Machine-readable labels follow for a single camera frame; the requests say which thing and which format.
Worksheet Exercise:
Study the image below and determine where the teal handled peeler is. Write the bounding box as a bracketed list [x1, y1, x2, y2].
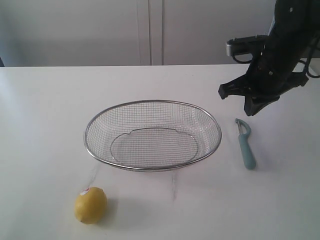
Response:
[235, 118, 257, 170]

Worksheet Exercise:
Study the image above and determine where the yellow lemon with red sticker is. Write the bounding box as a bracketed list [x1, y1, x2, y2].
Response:
[74, 187, 108, 225]

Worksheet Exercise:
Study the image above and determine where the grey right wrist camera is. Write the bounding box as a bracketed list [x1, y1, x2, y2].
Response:
[226, 35, 268, 57]

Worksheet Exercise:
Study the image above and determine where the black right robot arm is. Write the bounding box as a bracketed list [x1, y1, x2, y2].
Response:
[218, 0, 320, 116]

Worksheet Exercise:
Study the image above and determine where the steel wire mesh basket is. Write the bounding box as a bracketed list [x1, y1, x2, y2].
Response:
[83, 99, 222, 172]

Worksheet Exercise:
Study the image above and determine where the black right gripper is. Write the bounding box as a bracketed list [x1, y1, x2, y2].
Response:
[218, 42, 309, 116]

